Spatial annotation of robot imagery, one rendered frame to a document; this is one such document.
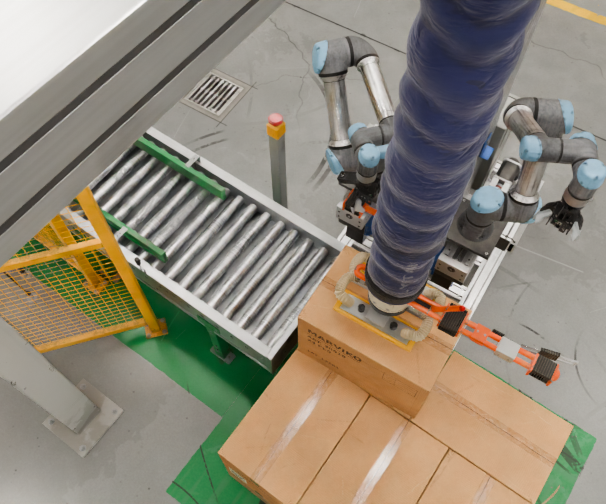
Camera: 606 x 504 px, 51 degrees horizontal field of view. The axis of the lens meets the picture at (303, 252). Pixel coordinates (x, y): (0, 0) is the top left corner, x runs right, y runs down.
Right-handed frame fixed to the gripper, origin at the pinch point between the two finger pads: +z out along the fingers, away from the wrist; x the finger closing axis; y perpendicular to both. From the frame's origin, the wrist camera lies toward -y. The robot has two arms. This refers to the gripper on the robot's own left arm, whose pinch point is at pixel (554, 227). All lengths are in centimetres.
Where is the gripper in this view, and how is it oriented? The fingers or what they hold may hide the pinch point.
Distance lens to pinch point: 226.9
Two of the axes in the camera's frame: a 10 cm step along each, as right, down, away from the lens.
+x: 8.5, 4.6, -2.6
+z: 0.0, 4.8, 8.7
